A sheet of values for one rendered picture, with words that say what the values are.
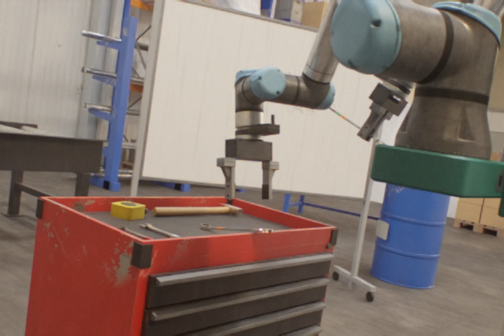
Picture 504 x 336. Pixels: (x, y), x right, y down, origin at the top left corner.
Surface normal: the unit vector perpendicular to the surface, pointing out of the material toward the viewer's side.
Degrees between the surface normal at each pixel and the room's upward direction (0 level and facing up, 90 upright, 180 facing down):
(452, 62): 115
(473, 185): 90
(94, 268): 90
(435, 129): 73
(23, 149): 90
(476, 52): 92
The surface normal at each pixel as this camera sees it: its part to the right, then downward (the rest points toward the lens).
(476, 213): -0.65, -0.03
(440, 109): -0.43, -0.29
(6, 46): 0.72, 0.17
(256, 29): 0.36, 0.14
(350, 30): -0.91, 0.00
